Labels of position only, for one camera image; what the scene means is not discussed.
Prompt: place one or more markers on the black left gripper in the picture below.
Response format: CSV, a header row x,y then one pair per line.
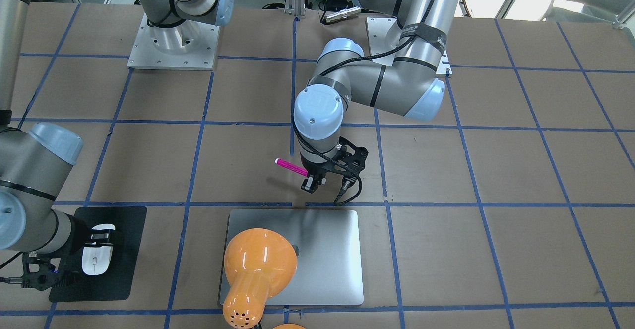
x,y
316,170

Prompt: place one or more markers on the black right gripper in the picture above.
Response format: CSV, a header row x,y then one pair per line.
x,y
74,242

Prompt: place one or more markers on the white computer mouse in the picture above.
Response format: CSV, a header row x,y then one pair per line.
x,y
96,259

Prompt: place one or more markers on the pink highlighter pen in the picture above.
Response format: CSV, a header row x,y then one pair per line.
x,y
292,167

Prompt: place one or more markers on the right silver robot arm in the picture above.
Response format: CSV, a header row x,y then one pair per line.
x,y
34,167

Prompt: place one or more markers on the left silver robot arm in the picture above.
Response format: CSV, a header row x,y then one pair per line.
x,y
409,87

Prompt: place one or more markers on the silver closed laptop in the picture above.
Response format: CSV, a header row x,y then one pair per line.
x,y
329,272

